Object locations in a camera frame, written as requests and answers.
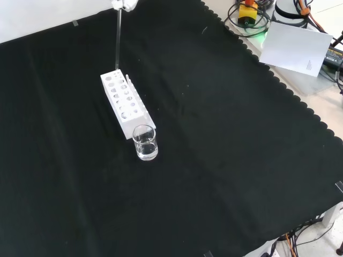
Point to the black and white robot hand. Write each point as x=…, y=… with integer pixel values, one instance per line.
x=126, y=4

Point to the clear glass rod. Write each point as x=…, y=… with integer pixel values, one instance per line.
x=118, y=40

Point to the white test tube rack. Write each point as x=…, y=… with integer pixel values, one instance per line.
x=122, y=107

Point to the clear tape piece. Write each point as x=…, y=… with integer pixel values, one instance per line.
x=339, y=186
x=208, y=253
x=75, y=23

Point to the yellow stop button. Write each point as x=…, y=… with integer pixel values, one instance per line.
x=247, y=12

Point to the small glass beaker with water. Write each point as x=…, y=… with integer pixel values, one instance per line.
x=146, y=146

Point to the black bench cloth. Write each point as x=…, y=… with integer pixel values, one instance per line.
x=214, y=134

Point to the pale board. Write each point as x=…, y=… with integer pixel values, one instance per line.
x=292, y=48

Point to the black power adapter yellow label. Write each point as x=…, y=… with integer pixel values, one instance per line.
x=333, y=54

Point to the white table leg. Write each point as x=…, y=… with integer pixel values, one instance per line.
x=332, y=214

